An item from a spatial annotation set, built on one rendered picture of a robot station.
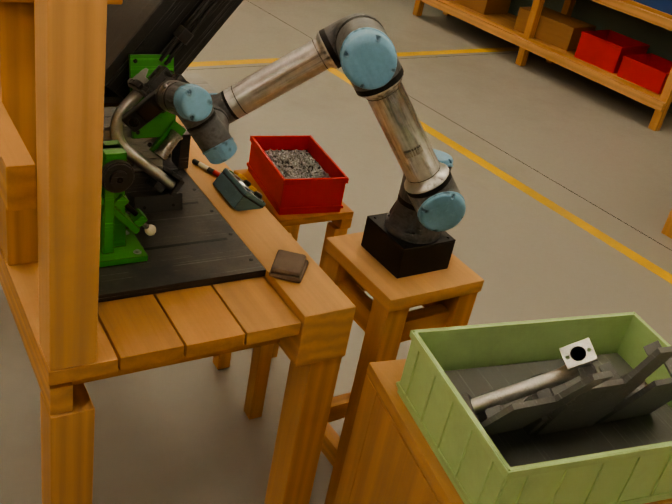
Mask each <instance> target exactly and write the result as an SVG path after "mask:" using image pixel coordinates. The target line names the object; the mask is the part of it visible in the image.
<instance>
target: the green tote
mask: <svg viewBox="0 0 672 504"><path fill-rule="evenodd" d="M409 337H410V338H411V340H412V341H411V344H410V348H409V351H408V355H407V359H406V362H405V366H404V370H403V373H402V377H401V380H400V381H398V382H396V385H397V388H398V391H397V392H398V394H399V396H400V397H401V399H402V401H403V402H404V404H405V406H406V407H407V409H408V411H409V412H410V414H411V416H412V417H413V419H414V421H415V422H416V424H417V426H418V427H419V429H420V431H421V432H422V434H423V436H424V437H425V439H426V441H427V442H428V444H429V446H430V447H431V449H432V451H433V452H434V454H435V456H436V457H437V459H438V461H439V462H440V464H441V466H442V467H443V469H444V471H445V472H446V474H447V476H448V477H449V479H450V481H451V482H452V484H453V486H454V487H455V489H456V491H457V492H458V494H459V496H460V497H461V499H462V501H463V502H464V504H645V503H650V502H655V501H660V500H666V499H671V498H672V441H668V442H662V443H656V444H650V445H644V446H638V447H631V448H625V449H619V450H613V451H607V452H601V453H595V454H588V455H582V456H576V457H570V458H564V459H558V460H552V461H545V462H539V463H533V464H527V465H521V466H515V467H510V466H509V465H508V463H507V462H506V460H505V459H504V457H503V456H502V454H501V453H500V452H499V450H498V449H497V447H496V446H495V444H494V443H493V441H492V440H491V438H490V437H489V436H488V434H487V433H486V431H485V430H484V428H483V427H482V425H481V424H480V423H479V421H478V420H477V418H476V417H475V415H474V414H473V412H472V411H471V409H470V408H469V407H468V405H467V404H466V402H465V401H464V399H463V398H462V396H461V395H460V393H459V392H458V391H457V389H456V388H455V386H454V385H453V383H452V382H451V380H450V379H449V378H448V376H447V375H446V373H445V372H444V371H450V370H459V369H469V368H478V367H488V366H497V365H507V364H516V363H526V362H535V361H545V360H554V359H563V357H562V355H561V353H560V350H559V348H562V347H565V346H567V345H570V344H573V343H575V342H578V341H581V340H583V339H586V338H590V341H591V343H592V345H593V348H594V350H595V352H596V355H602V354H611V353H618V354H619V355H620V356H621V357H622V358H623V359H624V360H625V361H626V362H627V363H628V364H629V365H630V366H631V367H632V368H633V369H634V368H635V367H637V366H638V365H639V364H640V363H641V362H642V361H643V360H644V359H646V358H647V357H648V356H647V354H646V352H645V350H644V348H643V347H644V346H646V345H648V344H650V343H653V342H655V341H657V340H658V341H659V342H660V344H661V346H662V347H668V346H671V345H670V344H669V343H668V342H666V341H665V340H664V339H663V338H662V337H661V336H660V335H659V334H658V333H657V332H656V331H655V330H654V329H653V328H651V327H650V326H649V325H648V324H647V323H646V322H645V321H644V320H643V319H642V318H641V317H640V316H639V315H638V314H637V313H635V312H625V313H613V314H600V315H588V316H576V317H564V318H551V319H539V320H527V321H515V322H502V323H490V324H478V325H466V326H454V327H441V328H429V329H417V330H411V331H410V335H409Z"/></svg>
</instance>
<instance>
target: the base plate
mask: <svg viewBox="0 0 672 504"><path fill-rule="evenodd" d="M116 108H117V106H116V107H104V127H110V124H111V119H112V116H113V113H114V111H115V109H116ZM163 165H164V166H166V167H168V168H170V169H173V168H177V167H176V166H175V164H174V163H173V162H172V161H171V157H170V158H168V159H167V161H165V160H163ZM177 169H178V168H177ZM178 175H179V176H180V177H182V179H181V180H182V181H184V182H185V183H184V184H183V185H182V187H181V188H180V189H179V192H181V193H182V208H183V209H182V210H172V211H163V212H154V213H144V214H145V216H146V217H147V219H148V221H147V222H146V223H147V224H152V225H154V226H155V227H156V233H155V234H154V235H152V236H148V235H147V234H146V233H145V231H144V229H145V228H144V227H143V226H141V227H140V231H139V232H138V233H137V234H135V236H136V237H137V239H138V241H139V242H140V244H141V245H142V247H143V248H144V250H145V252H146V253H147V255H148V261H143V262H136V263H129V264H121V265H114V266H107V267H99V295H98V303H99V302H105V301H112V300H118V299H124V298H130V297H137V296H143V295H149V294H156V293H162V292H168V291H175V290H181V289H187V288H193V287H200V286H206V285H212V284H219V283H225V282H231V281H237V280H244V279H250V278H256V277H263V276H265V273H266V269H265V268H264V267H263V265H262V264H261V263H260V262H259V260H258V259H257V258H256V257H255V256H254V254H253V253H252V252H251V251H250V249H249V248H248V247H247V246H246V245H245V243H244V242H243V241H242V240H241V238H240V237H239V236H238V235H237V234H236V232H235V231H234V230H233V229H232V228H231V226H230V225H229V224H228V223H227V221H226V220H225V219H224V218H223V217H222V215H221V214H220V213H219V212H218V210H217V209H216V208H215V207H214V206H213V204H212V203H211V202H210V201H209V199H208V198H207V197H206V196H205V195H204V193H203V192H202V191H201V190H200V188H199V187H198V186H197V185H196V184H195V182H194V181H193V180H192V179H191V177H190V176H189V175H188V174H187V173H186V171H185V170H184V169H178Z"/></svg>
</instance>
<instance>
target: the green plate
mask: <svg viewBox="0 0 672 504"><path fill-rule="evenodd" d="M161 56H162V55H161V54H128V59H129V78H133V77H134V76H136V75H137V74H138V73H139V72H140V71H141V70H143V69H144V68H147V69H148V73H147V75H146V78H148V80H150V78H149V76H150V75H151V74H152V73H153V71H154V70H155V69H156V68H157V67H158V66H159V65H161V66H165V67H167V68H168V69H169V70H170V71H173V72H174V57H173V59H172V60H171V61H170V62H169V64H168V65H167V66H166V65H165V64H164V62H165V61H166V60H167V59H168V57H169V56H170V55H169V54H168V55H167V56H166V58H165V59H164V60H163V61H162V62H161V61H160V60H159V59H160V57H161ZM173 72H172V73H173ZM173 74H174V73H173ZM173 120H175V115H174V114H171V113H169V112H165V113H160V114H159V115H158V116H157V117H155V118H154V119H153V120H151V121H150V122H149V123H147V124H146V125H145V126H143V127H142V128H141V129H140V130H138V131H137V132H133V131H132V130H131V137H132V139H140V138H158V137H161V136H162V135H163V133H164V132H165V131H166V129H167V128H168V127H169V125H170V124H171V123H172V121H173Z"/></svg>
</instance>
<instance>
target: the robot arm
mask: <svg viewBox="0 0 672 504"><path fill-rule="evenodd" d="M340 67H342V70H343V72H344V74H345V76H346V77H347V78H348V80H349V81H350V82H351V84H352V86H353V88H354V90H355V92H356V94H357V95H358V96H359V97H361V98H365V99H367V100H368V102H369V104H370V106H371V108H372V110H373V112H374V114H375V116H376V118H377V120H378V122H379V124H380V126H381V128H382V130H383V132H384V134H385V136H386V138H387V140H388V142H389V144H390V146H391V148H392V150H393V152H394V154H395V156H396V158H397V160H398V162H399V164H400V166H401V168H402V170H403V172H404V174H403V178H402V182H401V186H400V190H399V194H398V198H397V200H396V202H395V203H394V205H393V206H392V208H391V209H390V211H389V212H388V214H387V216H386V220H385V228H386V229H387V231H388V232H389V233H390V234H392V235H393V236H395V237H396V238H398V239H400V240H403V241H406V242H409V243H414V244H429V243H433V242H435V241H436V240H437V239H438V238H439V235H440V232H441V231H446V230H449V229H451V228H453V227H455V226H456V225H457V224H458V223H459V222H460V221H461V220H462V218H463V216H464V215H465V211H466V205H465V200H464V197H463V196H462V195H461V193H460V191H459V189H458V187H457V185H456V183H455V180H454V178H453V176H452V174H451V169H452V167H453V158H452V157H451V156H450V155H449V154H447V153H445V152H443V151H440V150H436V149H433V148H432V146H431V144H430V142H429V140H428V138H427V136H426V133H425V131H424V129H423V127H422V125H421V123H420V121H419V118H418V116H417V114H416V112H415V110H414V108H413V106H412V103H411V101H410V99H409V97H408V95H407V93H406V90H405V88H404V86H403V84H402V82H401V81H402V78H403V76H404V70H403V68H402V65H401V63H400V61H399V59H398V57H397V53H396V50H395V47H394V45H393V43H392V41H391V40H390V39H389V37H388V36H387V34H386V32H385V30H384V28H383V26H382V24H381V23H380V22H379V21H378V20H377V19H376V18H375V17H373V16H371V15H369V14H365V13H355V14H351V15H348V16H345V17H343V18H341V19H339V20H337V21H336V22H334V23H332V24H330V25H329V26H327V27H325V28H323V29H322V30H320V31H318V32H317V35H316V38H315V39H313V40H311V41H310V42H308V43H306V44H304V45H303V46H301V47H299V48H297V49H296V50H294V51H292V52H290V53H289V54H287V55H285V56H283V57H281V58H280V59H278V60H276V61H274V62H273V63H271V64H269V65H267V66H266V67H264V68H262V69H260V70H259V71H257V72H255V73H253V74H252V75H250V76H248V77H246V78H244V79H243V80H241V81H239V82H237V83H236V84H234V85H232V86H230V87H229V88H227V89H225V90H223V91H222V92H220V93H208V92H207V91H206V90H205V89H203V88H202V87H200V86H198V85H196V84H190V83H189V82H188V81H186V80H185V78H184V77H183V76H182V75H181V74H178V75H174V74H175V72H173V71H170V70H169V69H168V68H167V67H165V66H161V65H159V66H158V67H157V68H156V69H155V70H154V71H153V73H152V74H151V75H150V76H149V78H150V80H148V78H146V75H147V73H148V69H147V68H144V69H143V70H141V71H140V72H139V73H138V74H137V75H136V76H134V77H133V78H129V79H128V87H130V88H132V89H134V90H136V91H138V92H139V93H141V95H142V96H143V97H144V99H143V100H141V101H140V102H139V103H137V104H136V105H135V106H134V107H132V108H131V109H130V110H128V111H127V112H126V113H125V114H123V115H122V122H123V123H125V124H126V125H127V126H128V127H129V128H130V129H131V130H132V131H133V132H137V131H138V130H140V129H141V128H142V127H143V126H145V125H146V124H147V123H149V122H150V121H151V120H153V119H154V118H155V117H157V116H158V115H159V114H160V113H165V112H169V113H171V114H174V115H177V116H178V118H179V119H180V120H181V122H182V123H183V125H184V126H185V128H186V129H187V131H188V132H189V134H190V135H191V137H192V138H193V139H194V141H195V142H196V144H197V145H198V147H199V148H200V150H201V151H202V154H203V155H205V157H206V158H207V159H208V161H209V162H210V163H211V164H221V163H223V162H225V161H227V160H228V159H230V158H231V157H232V156H233V155H234V154H235V153H236V151H237V145H236V143H235V141H234V140H233V139H234V138H233V137H231V135H230V133H229V124H230V123H232V122H234V121H236V120H237V119H239V118H241V117H243V116H245V115H247V114H248V113H250V112H252V111H254V110H256V109H257V108H259V107H261V106H263V105H265V104H266V103H268V102H270V101H272V100H274V99H275V98H277V97H279V96H281V95H283V94H284V93H286V92H288V91H290V90H292V89H293V88H295V87H297V86H299V85H301V84H302V83H304V82H306V81H308V80H309V79H311V78H313V77H315V76H317V75H318V74H320V73H322V72H324V71H326V70H327V69H329V68H335V69H338V68H340ZM172 72H173V73H174V74H173V73H172Z"/></svg>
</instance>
